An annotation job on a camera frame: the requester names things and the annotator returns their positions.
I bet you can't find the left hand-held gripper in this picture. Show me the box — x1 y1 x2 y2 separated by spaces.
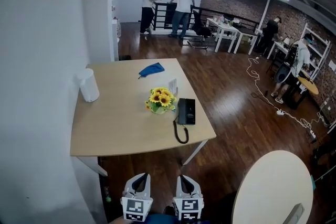
120 172 154 222

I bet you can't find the black metal chair rack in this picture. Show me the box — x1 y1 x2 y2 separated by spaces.
151 1 260 35

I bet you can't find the white kettle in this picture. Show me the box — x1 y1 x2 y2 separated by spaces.
76 68 100 102

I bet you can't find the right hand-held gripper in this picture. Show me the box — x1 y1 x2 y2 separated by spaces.
172 174 205 221

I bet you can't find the person's teal shirt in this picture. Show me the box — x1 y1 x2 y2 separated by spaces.
146 214 179 224

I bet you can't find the grey speaker box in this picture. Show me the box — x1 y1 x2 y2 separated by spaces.
282 202 305 224

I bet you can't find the white paper card stand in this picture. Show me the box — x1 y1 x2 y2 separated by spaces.
167 77 179 94

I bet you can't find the white shelf rack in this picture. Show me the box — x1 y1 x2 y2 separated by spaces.
299 23 332 79

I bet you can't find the black telephone with cord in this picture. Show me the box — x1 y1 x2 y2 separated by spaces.
173 98 197 144

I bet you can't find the rectangular wooden table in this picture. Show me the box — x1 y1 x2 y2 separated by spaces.
69 57 217 177

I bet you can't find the grey oval shell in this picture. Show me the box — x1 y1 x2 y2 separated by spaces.
274 62 292 84

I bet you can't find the black-top white table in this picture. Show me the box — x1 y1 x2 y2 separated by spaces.
232 26 260 55

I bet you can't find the blue cloth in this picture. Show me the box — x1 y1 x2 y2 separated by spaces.
138 62 165 79

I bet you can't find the sunflower bouquet in vase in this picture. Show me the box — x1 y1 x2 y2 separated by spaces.
144 87 178 115

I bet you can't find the round wooden table black base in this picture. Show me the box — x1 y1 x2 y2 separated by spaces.
285 76 320 110

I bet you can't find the round white table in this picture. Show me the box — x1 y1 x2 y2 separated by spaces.
231 150 314 224

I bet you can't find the white water dispenser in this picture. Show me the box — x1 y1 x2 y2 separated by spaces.
112 18 120 61

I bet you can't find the black backpack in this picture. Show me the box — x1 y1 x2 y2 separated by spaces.
285 44 300 66

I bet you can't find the white floor cable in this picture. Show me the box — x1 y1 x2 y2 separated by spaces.
246 57 330 129

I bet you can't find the white rectangular table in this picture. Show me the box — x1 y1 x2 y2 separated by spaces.
266 40 289 61
206 17 239 54

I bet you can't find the black sled chair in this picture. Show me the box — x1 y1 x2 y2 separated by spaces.
187 9 213 50

